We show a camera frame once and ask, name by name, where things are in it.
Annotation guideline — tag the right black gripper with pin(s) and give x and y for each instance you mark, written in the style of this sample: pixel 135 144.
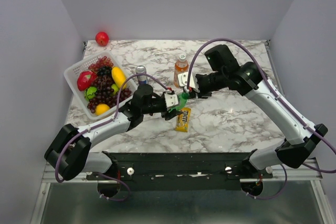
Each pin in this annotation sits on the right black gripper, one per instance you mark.
pixel 201 94

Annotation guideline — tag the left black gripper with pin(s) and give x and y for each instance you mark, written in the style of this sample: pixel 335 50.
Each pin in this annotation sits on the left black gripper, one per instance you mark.
pixel 168 116

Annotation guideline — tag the green plastic bottle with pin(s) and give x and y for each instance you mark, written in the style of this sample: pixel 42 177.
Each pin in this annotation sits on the green plastic bottle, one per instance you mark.
pixel 181 102

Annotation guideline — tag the orange bottle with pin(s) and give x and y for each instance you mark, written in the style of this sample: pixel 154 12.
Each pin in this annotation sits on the orange bottle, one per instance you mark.
pixel 180 67

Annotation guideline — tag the green bottle cap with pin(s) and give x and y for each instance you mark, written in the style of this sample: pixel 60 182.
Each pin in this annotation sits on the green bottle cap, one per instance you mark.
pixel 185 96

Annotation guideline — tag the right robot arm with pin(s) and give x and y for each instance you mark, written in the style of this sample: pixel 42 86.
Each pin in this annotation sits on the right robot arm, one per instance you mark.
pixel 249 80

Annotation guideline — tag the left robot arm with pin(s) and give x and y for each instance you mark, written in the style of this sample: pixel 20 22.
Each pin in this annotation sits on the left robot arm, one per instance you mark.
pixel 69 153

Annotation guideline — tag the yellow candy bag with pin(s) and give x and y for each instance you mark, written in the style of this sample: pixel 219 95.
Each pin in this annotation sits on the yellow candy bag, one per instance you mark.
pixel 182 122

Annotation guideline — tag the blue silver can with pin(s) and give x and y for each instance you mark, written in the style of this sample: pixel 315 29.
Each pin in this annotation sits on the blue silver can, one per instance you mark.
pixel 141 77

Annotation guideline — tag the green apple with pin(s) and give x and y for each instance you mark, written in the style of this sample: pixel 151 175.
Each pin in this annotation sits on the green apple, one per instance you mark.
pixel 114 89

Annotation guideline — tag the yellow mango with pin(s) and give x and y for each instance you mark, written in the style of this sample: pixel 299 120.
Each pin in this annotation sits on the yellow mango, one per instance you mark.
pixel 118 76

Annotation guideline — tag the purple grape bunch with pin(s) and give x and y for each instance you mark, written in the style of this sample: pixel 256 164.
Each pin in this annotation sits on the purple grape bunch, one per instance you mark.
pixel 103 94

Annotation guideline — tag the yellow lemon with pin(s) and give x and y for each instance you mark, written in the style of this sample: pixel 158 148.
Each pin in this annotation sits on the yellow lemon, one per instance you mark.
pixel 101 109

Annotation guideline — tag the black grape bunch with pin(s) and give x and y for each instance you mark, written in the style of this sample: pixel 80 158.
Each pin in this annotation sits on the black grape bunch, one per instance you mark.
pixel 104 71

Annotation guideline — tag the green round fruit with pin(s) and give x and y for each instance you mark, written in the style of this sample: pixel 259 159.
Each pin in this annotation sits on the green round fruit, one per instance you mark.
pixel 90 93

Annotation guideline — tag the red grape bunch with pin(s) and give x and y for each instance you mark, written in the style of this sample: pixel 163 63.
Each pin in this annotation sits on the red grape bunch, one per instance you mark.
pixel 101 62

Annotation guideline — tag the red dragon fruit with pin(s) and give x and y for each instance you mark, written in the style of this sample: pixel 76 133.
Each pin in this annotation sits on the red dragon fruit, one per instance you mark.
pixel 85 79

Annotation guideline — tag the red apple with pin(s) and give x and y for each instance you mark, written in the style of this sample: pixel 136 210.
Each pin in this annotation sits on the red apple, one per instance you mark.
pixel 102 38

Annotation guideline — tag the white plastic fruit basket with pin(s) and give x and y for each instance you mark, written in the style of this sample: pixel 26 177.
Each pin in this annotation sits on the white plastic fruit basket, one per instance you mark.
pixel 72 74

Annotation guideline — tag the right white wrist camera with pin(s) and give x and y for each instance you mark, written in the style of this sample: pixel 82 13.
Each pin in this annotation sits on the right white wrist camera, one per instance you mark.
pixel 184 79

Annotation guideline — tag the black base frame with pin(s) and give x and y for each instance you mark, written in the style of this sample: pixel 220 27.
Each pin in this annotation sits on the black base frame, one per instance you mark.
pixel 181 171

